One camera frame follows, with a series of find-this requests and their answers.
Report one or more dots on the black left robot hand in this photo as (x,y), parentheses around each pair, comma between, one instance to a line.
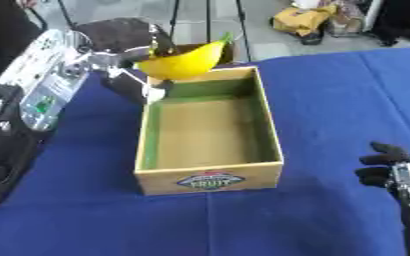
(121,33)

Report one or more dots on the yellow bag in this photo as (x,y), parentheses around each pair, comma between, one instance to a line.
(302,20)

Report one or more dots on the black tripod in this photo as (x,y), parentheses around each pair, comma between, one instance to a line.
(65,13)
(209,20)

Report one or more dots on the person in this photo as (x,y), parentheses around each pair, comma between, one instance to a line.
(4,30)

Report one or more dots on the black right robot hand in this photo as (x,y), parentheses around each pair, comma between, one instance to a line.
(383,166)

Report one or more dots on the tan cardboard box green inside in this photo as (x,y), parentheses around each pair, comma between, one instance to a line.
(208,133)

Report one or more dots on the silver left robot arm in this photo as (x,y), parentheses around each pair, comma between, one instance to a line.
(36,83)

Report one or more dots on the yellow toy banana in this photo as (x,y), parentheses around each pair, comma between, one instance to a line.
(185,61)

